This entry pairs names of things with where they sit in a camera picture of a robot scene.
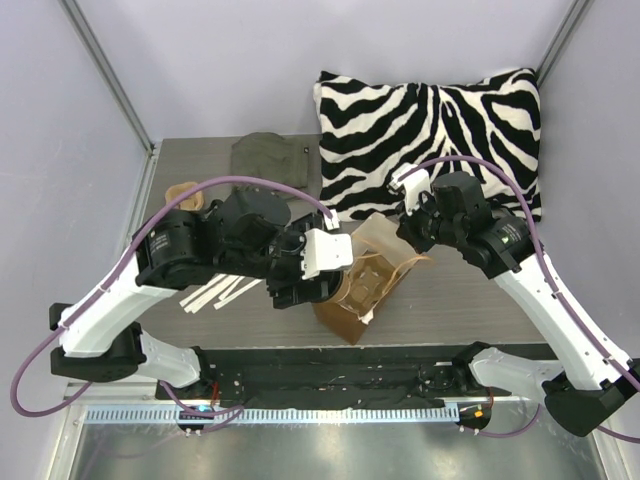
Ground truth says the brown paper bag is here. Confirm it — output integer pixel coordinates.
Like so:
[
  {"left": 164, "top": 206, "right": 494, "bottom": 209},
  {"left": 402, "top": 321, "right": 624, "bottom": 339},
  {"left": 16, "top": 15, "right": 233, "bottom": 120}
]
[{"left": 312, "top": 213, "right": 430, "bottom": 345}]

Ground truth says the brown cardboard cup carrier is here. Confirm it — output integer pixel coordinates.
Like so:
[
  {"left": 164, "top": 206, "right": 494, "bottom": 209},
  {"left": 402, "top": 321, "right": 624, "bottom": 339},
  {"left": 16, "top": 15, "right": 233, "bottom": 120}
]
[
  {"left": 342, "top": 256, "right": 394, "bottom": 317},
  {"left": 164, "top": 181, "right": 206, "bottom": 214}
]

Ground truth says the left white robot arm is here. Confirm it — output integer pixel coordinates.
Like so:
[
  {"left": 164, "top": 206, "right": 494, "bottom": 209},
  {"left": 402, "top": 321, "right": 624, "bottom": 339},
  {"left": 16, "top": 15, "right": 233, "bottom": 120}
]
[{"left": 50, "top": 189, "right": 354, "bottom": 399}]

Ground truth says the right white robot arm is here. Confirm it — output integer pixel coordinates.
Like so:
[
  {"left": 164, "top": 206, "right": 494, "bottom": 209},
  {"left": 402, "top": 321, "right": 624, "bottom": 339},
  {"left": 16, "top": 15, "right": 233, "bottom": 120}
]
[{"left": 391, "top": 170, "right": 639, "bottom": 437}]

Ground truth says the white paper straw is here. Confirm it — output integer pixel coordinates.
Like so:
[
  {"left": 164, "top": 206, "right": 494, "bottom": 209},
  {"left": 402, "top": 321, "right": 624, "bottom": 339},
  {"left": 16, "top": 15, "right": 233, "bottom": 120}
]
[
  {"left": 183, "top": 276, "right": 243, "bottom": 314},
  {"left": 213, "top": 279, "right": 261, "bottom": 310},
  {"left": 179, "top": 274, "right": 227, "bottom": 307}
]

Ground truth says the olive green folded cloth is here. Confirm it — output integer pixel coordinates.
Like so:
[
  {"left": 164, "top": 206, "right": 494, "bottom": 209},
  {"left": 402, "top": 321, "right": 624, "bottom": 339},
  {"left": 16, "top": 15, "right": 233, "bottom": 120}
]
[{"left": 230, "top": 132, "right": 310, "bottom": 191}]

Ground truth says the zebra print pillow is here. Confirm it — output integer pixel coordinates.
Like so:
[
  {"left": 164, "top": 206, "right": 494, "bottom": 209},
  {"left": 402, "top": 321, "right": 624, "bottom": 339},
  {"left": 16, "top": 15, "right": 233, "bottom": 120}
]
[{"left": 313, "top": 68, "right": 542, "bottom": 221}]

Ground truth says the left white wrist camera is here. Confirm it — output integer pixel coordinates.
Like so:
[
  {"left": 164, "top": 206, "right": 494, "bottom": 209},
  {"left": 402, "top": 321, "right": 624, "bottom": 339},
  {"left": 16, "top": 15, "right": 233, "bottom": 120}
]
[{"left": 301, "top": 209, "right": 354, "bottom": 280}]

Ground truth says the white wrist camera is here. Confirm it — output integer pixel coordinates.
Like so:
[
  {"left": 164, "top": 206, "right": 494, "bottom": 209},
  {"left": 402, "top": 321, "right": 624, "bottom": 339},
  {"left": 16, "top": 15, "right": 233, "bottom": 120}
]
[
  {"left": 387, "top": 164, "right": 431, "bottom": 216},
  {"left": 301, "top": 209, "right": 354, "bottom": 280}
]

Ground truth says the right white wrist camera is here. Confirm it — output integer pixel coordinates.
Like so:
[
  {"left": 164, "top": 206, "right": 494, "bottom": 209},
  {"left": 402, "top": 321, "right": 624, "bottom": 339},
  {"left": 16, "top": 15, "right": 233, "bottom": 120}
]
[{"left": 387, "top": 164, "right": 431, "bottom": 216}]

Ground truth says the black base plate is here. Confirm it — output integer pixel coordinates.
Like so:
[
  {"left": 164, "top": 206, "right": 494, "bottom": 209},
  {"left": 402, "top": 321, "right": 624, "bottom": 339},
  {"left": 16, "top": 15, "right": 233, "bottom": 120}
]
[{"left": 173, "top": 345, "right": 508, "bottom": 411}]

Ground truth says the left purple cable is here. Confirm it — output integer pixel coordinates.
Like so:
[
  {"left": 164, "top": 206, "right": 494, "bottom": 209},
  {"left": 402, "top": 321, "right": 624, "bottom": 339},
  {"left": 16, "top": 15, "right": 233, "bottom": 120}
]
[{"left": 10, "top": 175, "right": 341, "bottom": 459}]

